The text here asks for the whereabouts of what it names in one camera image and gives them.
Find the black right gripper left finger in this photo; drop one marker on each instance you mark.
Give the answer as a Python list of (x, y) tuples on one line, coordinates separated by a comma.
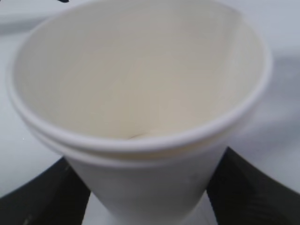
[(55, 197)]

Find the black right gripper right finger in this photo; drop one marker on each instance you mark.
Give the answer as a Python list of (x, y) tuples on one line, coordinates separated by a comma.
[(240, 194)]

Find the white paper cup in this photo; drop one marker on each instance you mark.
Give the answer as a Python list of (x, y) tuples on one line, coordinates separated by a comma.
[(141, 97)]

